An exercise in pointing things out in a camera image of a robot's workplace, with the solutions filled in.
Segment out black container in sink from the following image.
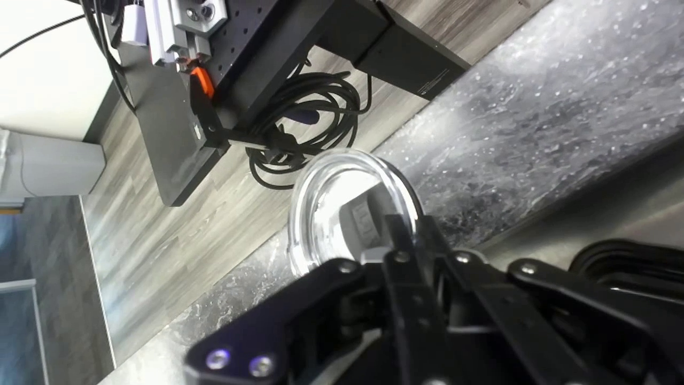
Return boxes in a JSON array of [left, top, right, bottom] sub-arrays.
[[570, 239, 684, 295]]

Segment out black equipment stand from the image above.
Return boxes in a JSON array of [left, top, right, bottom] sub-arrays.
[[84, 0, 473, 210]]

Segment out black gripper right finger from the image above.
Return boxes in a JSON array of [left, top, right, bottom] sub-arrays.
[[416, 219, 684, 385]]

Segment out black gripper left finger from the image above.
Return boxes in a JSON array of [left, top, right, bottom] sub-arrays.
[[183, 215, 414, 385]]

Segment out black cable bundle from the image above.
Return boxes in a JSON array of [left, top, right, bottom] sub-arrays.
[[243, 66, 374, 190]]

